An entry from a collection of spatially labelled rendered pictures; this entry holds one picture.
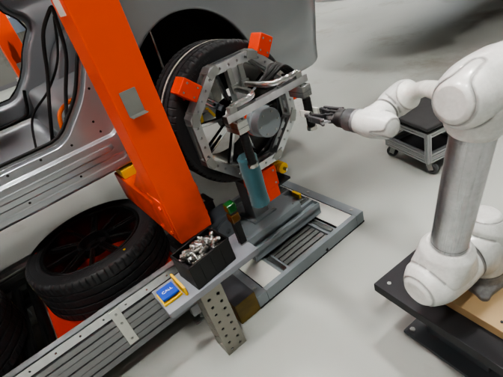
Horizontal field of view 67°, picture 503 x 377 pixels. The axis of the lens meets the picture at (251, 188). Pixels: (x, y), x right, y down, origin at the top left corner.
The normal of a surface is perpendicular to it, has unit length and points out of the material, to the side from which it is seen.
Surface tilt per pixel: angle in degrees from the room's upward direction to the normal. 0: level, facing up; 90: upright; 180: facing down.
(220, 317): 90
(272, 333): 0
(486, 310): 2
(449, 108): 83
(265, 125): 90
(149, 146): 90
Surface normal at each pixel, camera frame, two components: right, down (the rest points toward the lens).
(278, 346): -0.26, -0.82
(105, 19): 0.59, 0.29
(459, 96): -0.86, 0.39
